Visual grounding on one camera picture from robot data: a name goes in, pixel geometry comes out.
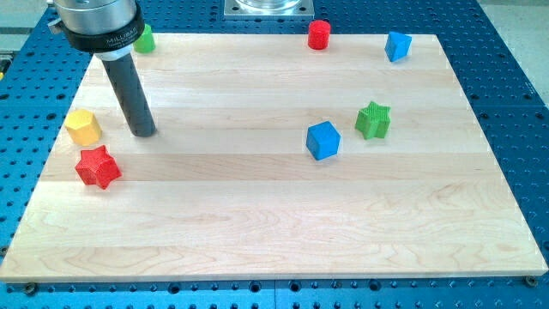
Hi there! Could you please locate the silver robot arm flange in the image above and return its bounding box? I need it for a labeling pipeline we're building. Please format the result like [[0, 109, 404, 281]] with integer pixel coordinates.
[[48, 0, 145, 62]]

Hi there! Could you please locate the blue cube block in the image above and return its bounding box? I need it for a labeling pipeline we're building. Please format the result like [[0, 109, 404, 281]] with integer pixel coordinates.
[[305, 121, 341, 161]]

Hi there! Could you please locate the light wooden board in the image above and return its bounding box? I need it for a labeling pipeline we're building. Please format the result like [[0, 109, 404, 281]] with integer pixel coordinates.
[[1, 33, 547, 282]]

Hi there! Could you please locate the green star block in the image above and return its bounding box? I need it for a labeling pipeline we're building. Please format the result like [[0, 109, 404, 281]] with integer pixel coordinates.
[[355, 101, 391, 140]]

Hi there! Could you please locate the red cylinder block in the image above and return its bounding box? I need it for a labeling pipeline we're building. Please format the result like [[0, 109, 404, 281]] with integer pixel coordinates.
[[307, 20, 331, 50]]

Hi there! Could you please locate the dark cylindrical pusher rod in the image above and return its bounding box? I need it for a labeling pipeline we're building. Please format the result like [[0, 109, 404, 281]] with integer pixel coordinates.
[[102, 54, 156, 137]]

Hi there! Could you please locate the blue block at back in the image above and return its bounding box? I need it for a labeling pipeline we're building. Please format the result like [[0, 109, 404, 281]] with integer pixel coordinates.
[[384, 32, 413, 62]]

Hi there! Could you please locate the green cylinder block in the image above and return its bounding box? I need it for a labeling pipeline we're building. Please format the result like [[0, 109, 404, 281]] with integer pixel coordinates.
[[133, 24, 155, 54]]

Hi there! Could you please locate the red star block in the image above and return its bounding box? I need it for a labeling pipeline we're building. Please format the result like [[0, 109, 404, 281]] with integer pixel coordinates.
[[75, 145, 122, 190]]

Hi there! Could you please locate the yellow hexagon block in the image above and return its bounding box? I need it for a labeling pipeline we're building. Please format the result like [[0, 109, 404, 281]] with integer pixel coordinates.
[[64, 109, 102, 146]]

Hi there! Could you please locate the left board clamp screw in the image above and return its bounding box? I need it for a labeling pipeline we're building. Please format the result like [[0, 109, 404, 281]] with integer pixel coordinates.
[[22, 282, 39, 296]]

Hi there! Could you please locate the board clamp screw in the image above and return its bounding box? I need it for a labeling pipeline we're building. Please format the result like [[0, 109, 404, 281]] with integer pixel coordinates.
[[523, 276, 538, 288], [22, 282, 39, 296]]

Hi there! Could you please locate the right board clamp screw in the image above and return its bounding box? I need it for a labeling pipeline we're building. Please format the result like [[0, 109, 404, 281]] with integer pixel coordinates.
[[523, 276, 538, 288]]

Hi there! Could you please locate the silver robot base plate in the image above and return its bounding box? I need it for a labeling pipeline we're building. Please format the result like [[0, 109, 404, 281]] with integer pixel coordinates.
[[223, 0, 315, 19]]

